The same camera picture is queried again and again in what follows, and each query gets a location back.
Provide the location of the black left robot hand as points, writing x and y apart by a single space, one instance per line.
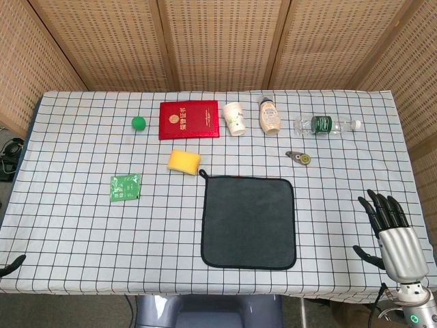
12 264

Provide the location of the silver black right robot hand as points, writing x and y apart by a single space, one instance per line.
403 249

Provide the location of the dark grey yellow cloth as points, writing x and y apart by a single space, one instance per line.
246 222

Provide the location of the white checkered tablecloth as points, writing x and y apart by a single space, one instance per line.
85 232

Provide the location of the black equipment on floor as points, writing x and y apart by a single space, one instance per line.
12 150

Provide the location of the metal table leg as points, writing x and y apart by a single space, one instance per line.
303 312

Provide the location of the grey correction tape dispenser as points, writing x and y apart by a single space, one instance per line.
302 158

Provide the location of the green sachet packet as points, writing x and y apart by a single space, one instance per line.
124 188

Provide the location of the clear plastic water bottle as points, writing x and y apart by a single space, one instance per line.
321 124

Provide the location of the beige sauce bottle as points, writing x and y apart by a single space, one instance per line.
270 118

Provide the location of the green ball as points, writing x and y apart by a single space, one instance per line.
138 123

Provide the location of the yellow sponge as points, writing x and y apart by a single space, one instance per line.
183 162

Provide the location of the grey-blue robot torso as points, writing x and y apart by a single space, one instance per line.
208 312

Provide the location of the white paper cup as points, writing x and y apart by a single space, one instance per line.
235 119

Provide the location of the red certificate booklet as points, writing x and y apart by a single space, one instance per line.
189 119

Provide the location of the wooden bamboo folding screen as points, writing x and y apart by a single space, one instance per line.
222 44

